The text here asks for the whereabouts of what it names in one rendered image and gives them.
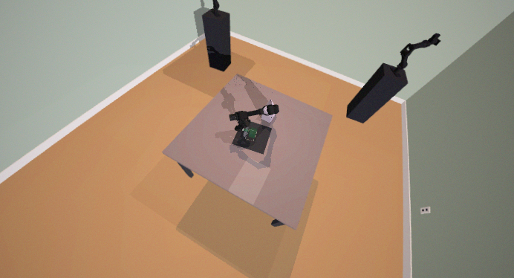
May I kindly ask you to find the green glass bottle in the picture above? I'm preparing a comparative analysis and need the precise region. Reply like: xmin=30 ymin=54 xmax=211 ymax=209
xmin=242 ymin=127 xmax=257 ymax=138

